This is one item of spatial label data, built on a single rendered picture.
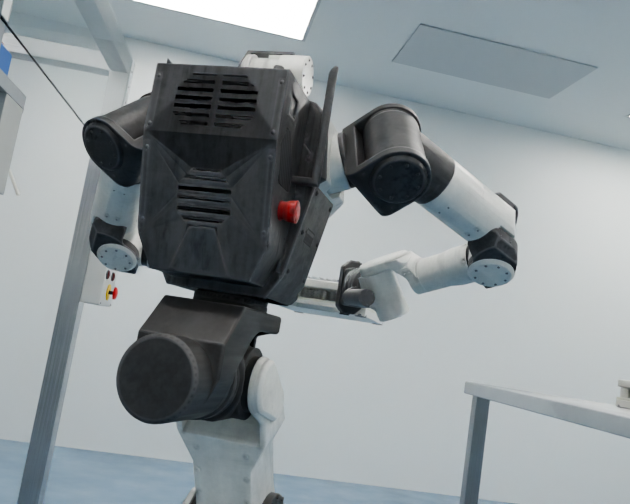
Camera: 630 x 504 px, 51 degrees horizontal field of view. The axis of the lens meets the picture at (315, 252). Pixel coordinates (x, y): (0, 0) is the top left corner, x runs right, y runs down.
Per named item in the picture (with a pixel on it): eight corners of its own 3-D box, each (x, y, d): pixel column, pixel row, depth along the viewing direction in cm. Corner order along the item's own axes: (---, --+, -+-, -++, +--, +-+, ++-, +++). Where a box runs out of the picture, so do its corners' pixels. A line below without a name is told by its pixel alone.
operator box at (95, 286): (110, 307, 219) (126, 230, 223) (99, 305, 203) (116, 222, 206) (92, 304, 219) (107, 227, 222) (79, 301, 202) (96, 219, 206)
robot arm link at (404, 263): (367, 260, 138) (422, 243, 129) (383, 300, 138) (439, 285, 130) (352, 269, 132) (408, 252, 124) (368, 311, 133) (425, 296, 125)
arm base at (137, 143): (139, 201, 109) (140, 142, 102) (81, 169, 113) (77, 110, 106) (196, 166, 120) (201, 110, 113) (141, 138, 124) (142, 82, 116)
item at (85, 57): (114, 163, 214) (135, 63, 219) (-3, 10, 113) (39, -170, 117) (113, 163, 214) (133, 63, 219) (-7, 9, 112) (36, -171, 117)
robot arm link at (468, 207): (542, 211, 116) (458, 139, 107) (543, 271, 109) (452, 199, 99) (489, 236, 124) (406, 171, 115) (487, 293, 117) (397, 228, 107)
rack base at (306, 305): (295, 311, 183) (297, 303, 183) (382, 325, 176) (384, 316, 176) (266, 301, 159) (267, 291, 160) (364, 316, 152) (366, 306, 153)
